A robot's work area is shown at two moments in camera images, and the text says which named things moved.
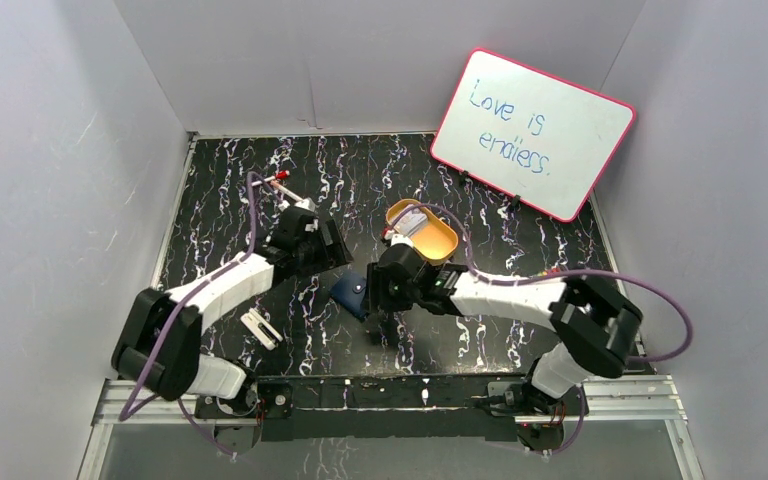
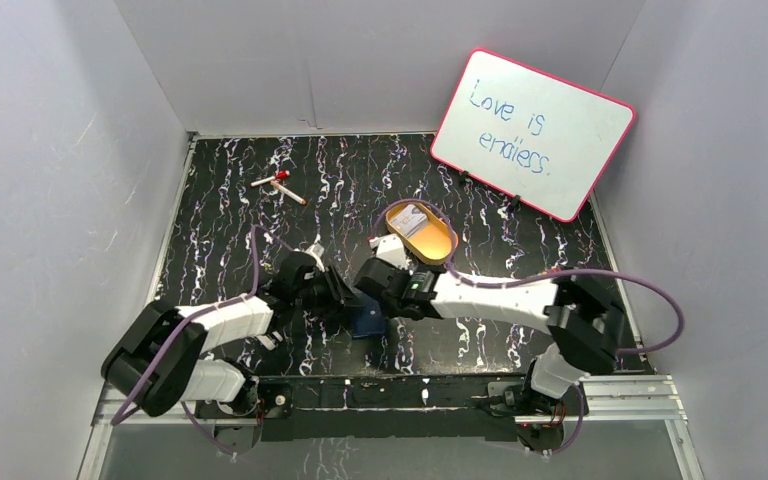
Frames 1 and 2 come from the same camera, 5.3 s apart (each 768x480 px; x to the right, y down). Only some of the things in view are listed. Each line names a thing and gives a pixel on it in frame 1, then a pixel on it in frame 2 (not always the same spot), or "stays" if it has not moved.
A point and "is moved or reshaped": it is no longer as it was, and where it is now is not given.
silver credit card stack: (410, 221) stays
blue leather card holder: (348, 292) is moved or reshaped
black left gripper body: (330, 240) to (341, 291)
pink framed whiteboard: (541, 138) stays
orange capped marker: (285, 190) stays
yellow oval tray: (434, 240) stays
